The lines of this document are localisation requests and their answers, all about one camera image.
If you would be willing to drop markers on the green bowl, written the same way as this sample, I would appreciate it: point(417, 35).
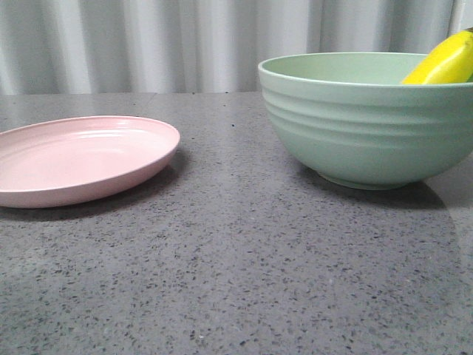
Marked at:
point(351, 118)

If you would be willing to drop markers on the pink plate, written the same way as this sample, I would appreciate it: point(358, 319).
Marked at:
point(75, 160)

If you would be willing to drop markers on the white curtain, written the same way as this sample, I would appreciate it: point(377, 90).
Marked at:
point(78, 47)

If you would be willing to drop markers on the yellow banana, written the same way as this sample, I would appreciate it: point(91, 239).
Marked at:
point(448, 63)

